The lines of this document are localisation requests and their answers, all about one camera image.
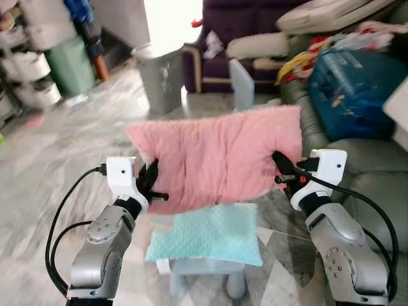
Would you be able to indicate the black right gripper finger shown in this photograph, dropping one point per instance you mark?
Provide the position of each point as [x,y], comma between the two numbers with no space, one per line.
[285,164]

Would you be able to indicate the pink fluffy pillow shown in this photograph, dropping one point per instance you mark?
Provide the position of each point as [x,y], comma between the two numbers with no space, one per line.
[217,153]

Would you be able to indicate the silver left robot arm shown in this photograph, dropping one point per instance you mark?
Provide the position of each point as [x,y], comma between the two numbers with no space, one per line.
[102,255]

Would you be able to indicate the teal dotted pillow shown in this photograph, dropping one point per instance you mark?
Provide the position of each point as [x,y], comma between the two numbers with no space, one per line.
[204,233]

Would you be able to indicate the green leather sofa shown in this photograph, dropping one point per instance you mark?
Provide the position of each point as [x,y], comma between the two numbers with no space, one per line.
[376,166]

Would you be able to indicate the cream pillow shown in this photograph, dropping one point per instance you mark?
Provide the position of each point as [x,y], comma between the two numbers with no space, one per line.
[258,46]

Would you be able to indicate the purple sofa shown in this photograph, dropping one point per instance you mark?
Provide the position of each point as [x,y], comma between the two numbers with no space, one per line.
[236,19]

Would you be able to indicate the grey laundry basket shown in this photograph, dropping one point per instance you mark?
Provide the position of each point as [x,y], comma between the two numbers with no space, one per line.
[159,80]

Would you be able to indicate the light blue child chair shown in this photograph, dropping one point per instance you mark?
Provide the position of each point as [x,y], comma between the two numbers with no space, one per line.
[204,269]
[241,83]

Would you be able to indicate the yellow garment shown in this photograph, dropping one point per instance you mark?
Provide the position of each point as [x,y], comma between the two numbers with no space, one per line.
[296,67]

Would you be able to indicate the blue suitcase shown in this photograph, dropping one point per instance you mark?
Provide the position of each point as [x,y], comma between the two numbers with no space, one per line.
[350,89]

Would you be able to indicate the green bin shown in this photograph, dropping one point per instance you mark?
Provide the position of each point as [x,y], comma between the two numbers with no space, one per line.
[70,67]

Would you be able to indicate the white cloth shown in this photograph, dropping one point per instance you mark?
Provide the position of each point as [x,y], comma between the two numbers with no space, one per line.
[213,46]

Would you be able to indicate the colourful clothes pile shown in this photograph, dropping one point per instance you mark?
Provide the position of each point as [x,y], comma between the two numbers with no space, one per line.
[357,38]

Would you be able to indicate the small red object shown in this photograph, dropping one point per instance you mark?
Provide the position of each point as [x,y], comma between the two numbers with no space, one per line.
[196,22]

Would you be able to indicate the large beige cushion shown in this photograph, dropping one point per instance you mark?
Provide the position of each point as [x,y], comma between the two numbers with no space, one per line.
[331,14]

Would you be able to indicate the storage rack with white bins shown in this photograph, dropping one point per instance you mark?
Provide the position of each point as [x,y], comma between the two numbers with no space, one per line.
[29,67]

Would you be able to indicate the white storage box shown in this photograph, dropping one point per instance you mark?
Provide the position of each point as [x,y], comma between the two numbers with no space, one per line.
[48,22]

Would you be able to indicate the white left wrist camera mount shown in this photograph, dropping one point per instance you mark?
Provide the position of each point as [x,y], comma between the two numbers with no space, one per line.
[120,173]

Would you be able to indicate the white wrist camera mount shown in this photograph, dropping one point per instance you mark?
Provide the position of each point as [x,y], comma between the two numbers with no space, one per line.
[120,173]
[328,166]

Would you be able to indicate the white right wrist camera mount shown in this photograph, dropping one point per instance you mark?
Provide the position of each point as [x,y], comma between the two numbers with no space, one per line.
[328,166]

